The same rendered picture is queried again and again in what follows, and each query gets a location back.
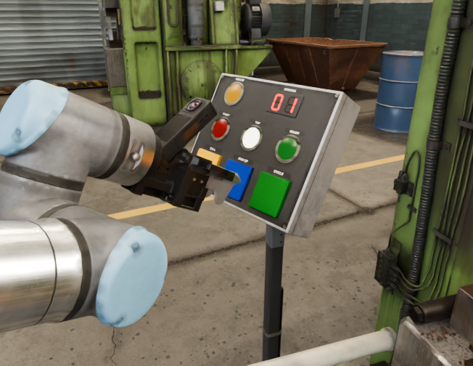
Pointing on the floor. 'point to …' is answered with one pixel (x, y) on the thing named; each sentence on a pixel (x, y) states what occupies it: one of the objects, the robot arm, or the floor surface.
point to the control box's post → (272, 290)
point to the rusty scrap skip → (325, 61)
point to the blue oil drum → (397, 90)
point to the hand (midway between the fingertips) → (235, 176)
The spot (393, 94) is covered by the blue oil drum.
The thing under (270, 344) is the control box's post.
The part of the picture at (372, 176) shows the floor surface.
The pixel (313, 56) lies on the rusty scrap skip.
